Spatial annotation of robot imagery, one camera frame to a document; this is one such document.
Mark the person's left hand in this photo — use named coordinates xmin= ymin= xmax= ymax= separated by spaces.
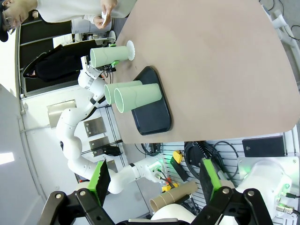
xmin=100 ymin=0 xmax=119 ymax=15

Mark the person's right forearm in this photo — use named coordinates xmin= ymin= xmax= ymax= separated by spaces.
xmin=79 ymin=13 xmax=98 ymax=24

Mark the white table base frame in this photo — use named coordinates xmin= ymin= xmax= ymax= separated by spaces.
xmin=262 ymin=0 xmax=300 ymax=55

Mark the person's right hand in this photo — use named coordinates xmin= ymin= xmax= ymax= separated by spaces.
xmin=93 ymin=14 xmax=111 ymax=30

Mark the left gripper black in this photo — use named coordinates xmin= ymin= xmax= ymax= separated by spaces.
xmin=99 ymin=38 xmax=121 ymax=74

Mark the black rectangular box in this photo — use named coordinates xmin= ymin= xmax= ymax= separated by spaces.
xmin=242 ymin=135 xmax=286 ymax=158

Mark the brown cardboard tube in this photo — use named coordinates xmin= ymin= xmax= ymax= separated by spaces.
xmin=149 ymin=180 xmax=198 ymax=211

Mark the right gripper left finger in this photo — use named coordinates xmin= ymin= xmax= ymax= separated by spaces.
xmin=41 ymin=159 xmax=118 ymax=225

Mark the light green plastic cup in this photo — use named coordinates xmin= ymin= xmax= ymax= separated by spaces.
xmin=104 ymin=80 xmax=143 ymax=105
xmin=114 ymin=83 xmax=162 ymax=113
xmin=90 ymin=45 xmax=132 ymax=68

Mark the person in black t-shirt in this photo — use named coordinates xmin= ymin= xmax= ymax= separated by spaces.
xmin=22 ymin=39 xmax=98 ymax=83

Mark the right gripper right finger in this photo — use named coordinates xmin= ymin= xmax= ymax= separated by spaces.
xmin=194 ymin=158 xmax=274 ymax=225

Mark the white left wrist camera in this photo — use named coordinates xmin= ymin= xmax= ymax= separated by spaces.
xmin=81 ymin=55 xmax=91 ymax=71

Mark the black power adapter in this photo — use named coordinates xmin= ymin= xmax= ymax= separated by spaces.
xmin=103 ymin=146 xmax=123 ymax=157

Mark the black plastic serving tray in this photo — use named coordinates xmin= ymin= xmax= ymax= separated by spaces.
xmin=131 ymin=66 xmax=173 ymax=136

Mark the person in grey sweatshirt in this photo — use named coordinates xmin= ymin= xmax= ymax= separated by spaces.
xmin=0 ymin=0 xmax=138 ymax=43

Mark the steel floor plate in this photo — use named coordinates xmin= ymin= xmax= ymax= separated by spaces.
xmin=83 ymin=117 xmax=107 ymax=138
xmin=89 ymin=137 xmax=111 ymax=157
xmin=46 ymin=99 xmax=77 ymax=128

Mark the coiled black cable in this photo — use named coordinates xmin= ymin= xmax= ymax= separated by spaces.
xmin=184 ymin=140 xmax=237 ymax=181

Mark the white lace paper coaster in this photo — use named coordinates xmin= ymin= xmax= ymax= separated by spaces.
xmin=126 ymin=40 xmax=136 ymax=61
xmin=101 ymin=9 xmax=111 ymax=27

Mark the white slotted mounting plate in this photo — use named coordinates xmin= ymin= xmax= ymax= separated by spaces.
xmin=161 ymin=131 xmax=300 ymax=211

